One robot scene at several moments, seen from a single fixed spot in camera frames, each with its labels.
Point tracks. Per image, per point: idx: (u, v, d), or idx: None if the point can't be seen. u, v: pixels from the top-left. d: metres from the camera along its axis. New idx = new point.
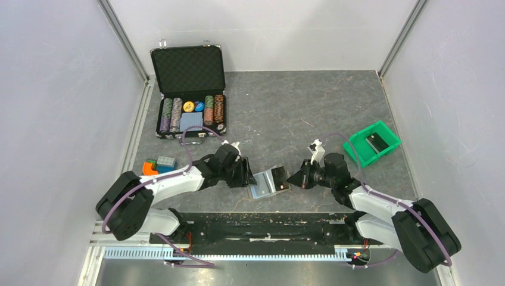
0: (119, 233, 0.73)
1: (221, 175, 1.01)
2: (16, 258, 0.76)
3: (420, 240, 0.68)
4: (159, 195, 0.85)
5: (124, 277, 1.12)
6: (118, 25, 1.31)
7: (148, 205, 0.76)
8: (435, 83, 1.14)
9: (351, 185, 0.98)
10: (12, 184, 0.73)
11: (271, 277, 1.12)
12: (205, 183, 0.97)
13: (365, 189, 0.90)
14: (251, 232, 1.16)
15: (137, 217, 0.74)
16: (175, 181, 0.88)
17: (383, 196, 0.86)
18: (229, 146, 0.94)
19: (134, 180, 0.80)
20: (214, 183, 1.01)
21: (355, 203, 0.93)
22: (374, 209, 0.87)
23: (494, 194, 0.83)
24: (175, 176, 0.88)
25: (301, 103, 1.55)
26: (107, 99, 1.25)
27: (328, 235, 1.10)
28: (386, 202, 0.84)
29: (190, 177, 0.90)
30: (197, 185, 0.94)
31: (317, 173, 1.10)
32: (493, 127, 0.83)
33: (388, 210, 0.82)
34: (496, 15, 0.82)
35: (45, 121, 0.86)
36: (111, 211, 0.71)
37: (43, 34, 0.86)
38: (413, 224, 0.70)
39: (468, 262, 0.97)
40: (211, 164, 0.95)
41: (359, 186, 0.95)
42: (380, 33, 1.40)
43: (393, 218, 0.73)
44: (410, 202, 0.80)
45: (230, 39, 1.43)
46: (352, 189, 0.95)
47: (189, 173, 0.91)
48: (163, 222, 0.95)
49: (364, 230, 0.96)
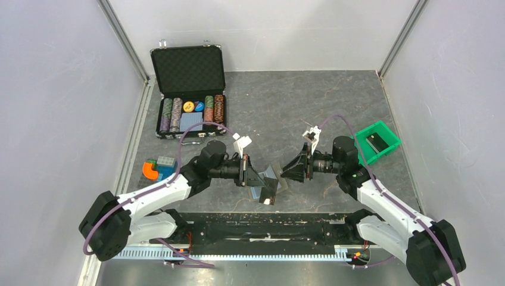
0: (100, 255, 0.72)
1: (211, 176, 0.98)
2: (15, 258, 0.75)
3: (432, 264, 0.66)
4: (137, 215, 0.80)
5: (124, 277, 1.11)
6: (118, 25, 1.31)
7: (128, 229, 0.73)
8: (435, 83, 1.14)
9: (359, 176, 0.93)
10: (12, 184, 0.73)
11: (271, 277, 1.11)
12: (193, 189, 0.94)
13: (379, 189, 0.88)
14: (251, 232, 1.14)
15: (117, 239, 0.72)
16: (158, 195, 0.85)
17: (399, 204, 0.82)
18: (211, 145, 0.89)
19: (113, 201, 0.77)
20: (203, 187, 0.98)
21: (361, 197, 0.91)
22: (385, 213, 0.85)
23: (494, 195, 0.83)
24: (158, 189, 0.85)
25: (301, 103, 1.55)
26: (107, 99, 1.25)
27: (328, 235, 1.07)
28: (401, 214, 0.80)
29: (174, 188, 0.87)
30: (184, 193, 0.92)
31: (321, 161, 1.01)
32: (493, 127, 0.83)
33: (403, 224, 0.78)
34: (497, 16, 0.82)
35: (46, 121, 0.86)
36: (91, 233, 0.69)
37: (43, 34, 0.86)
38: (429, 248, 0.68)
39: (469, 262, 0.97)
40: (198, 167, 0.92)
41: (367, 178, 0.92)
42: (380, 33, 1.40)
43: (411, 238, 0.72)
44: (428, 222, 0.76)
45: (230, 39, 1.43)
46: (361, 182, 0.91)
47: (172, 185, 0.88)
48: (155, 230, 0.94)
49: (363, 233, 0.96)
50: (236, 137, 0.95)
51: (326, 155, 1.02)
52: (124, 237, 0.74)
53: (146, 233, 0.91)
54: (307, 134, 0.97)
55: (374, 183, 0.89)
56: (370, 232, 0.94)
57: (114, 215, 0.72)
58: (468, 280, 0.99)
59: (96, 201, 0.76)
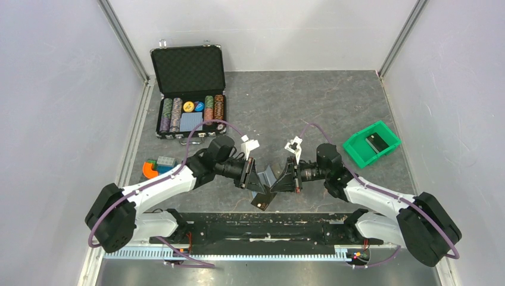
0: (108, 247, 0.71)
1: (216, 171, 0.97)
2: (16, 258, 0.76)
3: (427, 237, 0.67)
4: (141, 208, 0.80)
5: (124, 277, 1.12)
6: (118, 24, 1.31)
7: (133, 221, 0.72)
8: (435, 83, 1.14)
9: (344, 177, 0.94)
10: (12, 185, 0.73)
11: (271, 276, 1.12)
12: (199, 181, 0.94)
13: (362, 182, 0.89)
14: (251, 232, 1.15)
15: (123, 230, 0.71)
16: (163, 185, 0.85)
17: (382, 190, 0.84)
18: (222, 138, 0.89)
19: (117, 193, 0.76)
20: (208, 180, 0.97)
21: (351, 197, 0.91)
22: (373, 203, 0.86)
23: (494, 194, 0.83)
24: (162, 181, 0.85)
25: (301, 103, 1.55)
26: (107, 99, 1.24)
27: (328, 235, 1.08)
28: (386, 198, 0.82)
29: (179, 180, 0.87)
30: (190, 185, 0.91)
31: (307, 170, 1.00)
32: (493, 127, 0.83)
33: (390, 207, 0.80)
34: (496, 16, 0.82)
35: (46, 121, 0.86)
36: (96, 226, 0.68)
37: (43, 35, 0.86)
38: (418, 221, 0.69)
39: (470, 262, 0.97)
40: (205, 159, 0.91)
41: (352, 179, 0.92)
42: (380, 34, 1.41)
43: (398, 216, 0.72)
44: (411, 198, 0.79)
45: (230, 39, 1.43)
46: (346, 183, 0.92)
47: (178, 176, 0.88)
48: (159, 227, 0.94)
49: (364, 232, 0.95)
50: (244, 139, 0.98)
51: (312, 164, 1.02)
52: (130, 230, 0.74)
53: (149, 229, 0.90)
54: (289, 146, 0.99)
55: (357, 180, 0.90)
56: (370, 228, 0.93)
57: (119, 208, 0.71)
58: (468, 280, 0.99)
59: (100, 195, 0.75)
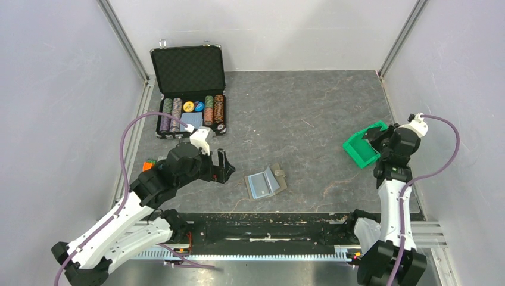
0: None
1: (178, 188, 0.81)
2: (16, 259, 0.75)
3: (377, 269, 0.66)
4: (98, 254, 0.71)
5: (124, 278, 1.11)
6: (118, 24, 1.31)
7: (93, 270, 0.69)
8: (435, 83, 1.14)
9: (398, 172, 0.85)
10: (12, 185, 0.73)
11: (271, 276, 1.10)
12: (155, 202, 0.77)
13: (401, 193, 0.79)
14: (251, 232, 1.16)
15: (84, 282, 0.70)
16: (108, 229, 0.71)
17: (403, 216, 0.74)
18: (181, 149, 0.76)
19: (64, 252, 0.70)
20: (168, 198, 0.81)
21: (382, 188, 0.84)
22: (385, 213, 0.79)
23: (495, 194, 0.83)
24: (107, 225, 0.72)
25: (301, 103, 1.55)
26: (107, 99, 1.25)
27: (328, 233, 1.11)
28: (395, 223, 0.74)
29: (125, 217, 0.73)
30: (146, 211, 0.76)
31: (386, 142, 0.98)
32: (492, 126, 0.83)
33: (387, 229, 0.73)
34: (496, 15, 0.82)
35: (45, 121, 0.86)
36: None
37: (43, 35, 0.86)
38: (387, 260, 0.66)
39: (468, 263, 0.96)
40: (164, 173, 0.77)
41: (401, 180, 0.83)
42: (380, 33, 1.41)
43: (381, 241, 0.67)
44: (409, 246, 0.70)
45: (230, 39, 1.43)
46: (392, 177, 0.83)
47: (123, 213, 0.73)
48: (146, 244, 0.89)
49: (357, 227, 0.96)
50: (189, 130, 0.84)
51: None
52: (100, 270, 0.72)
53: (132, 253, 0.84)
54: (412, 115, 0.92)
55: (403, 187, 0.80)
56: (361, 229, 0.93)
57: (68, 268, 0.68)
58: None
59: (52, 251, 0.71)
